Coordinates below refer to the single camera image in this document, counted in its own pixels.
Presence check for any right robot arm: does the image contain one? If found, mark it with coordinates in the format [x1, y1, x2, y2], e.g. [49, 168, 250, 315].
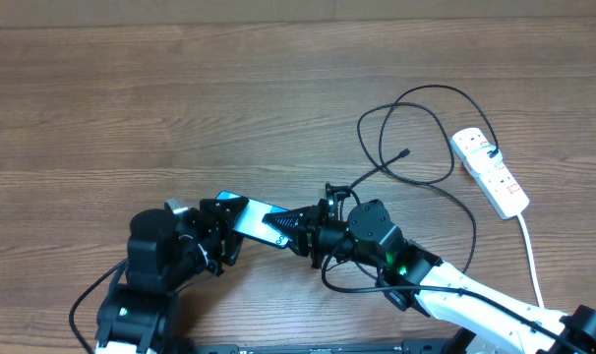
[263, 186, 596, 353]

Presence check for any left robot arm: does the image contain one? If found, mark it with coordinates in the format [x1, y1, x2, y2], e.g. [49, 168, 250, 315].
[95, 197, 249, 354]

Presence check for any white power strip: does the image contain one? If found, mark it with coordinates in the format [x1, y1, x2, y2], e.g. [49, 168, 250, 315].
[450, 128, 530, 219]

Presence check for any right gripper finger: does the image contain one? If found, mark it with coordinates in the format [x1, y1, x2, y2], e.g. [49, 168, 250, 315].
[263, 206, 321, 236]
[288, 235, 312, 257]

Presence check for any white charger plug adapter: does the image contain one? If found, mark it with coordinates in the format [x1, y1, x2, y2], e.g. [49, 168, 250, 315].
[465, 145, 503, 175]

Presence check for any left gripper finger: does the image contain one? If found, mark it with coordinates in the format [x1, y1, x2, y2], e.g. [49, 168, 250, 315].
[214, 197, 249, 231]
[221, 231, 244, 266]

